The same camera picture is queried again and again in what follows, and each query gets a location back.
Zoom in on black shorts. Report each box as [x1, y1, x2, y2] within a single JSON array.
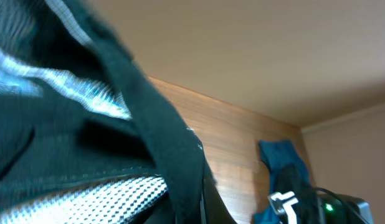
[[0, 0, 234, 223]]

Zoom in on black garment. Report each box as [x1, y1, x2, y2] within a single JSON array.
[[274, 164, 321, 224]]

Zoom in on dark blue garment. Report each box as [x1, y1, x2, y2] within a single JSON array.
[[259, 140, 318, 223]]

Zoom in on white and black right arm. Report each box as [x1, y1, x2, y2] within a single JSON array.
[[318, 193, 374, 224]]

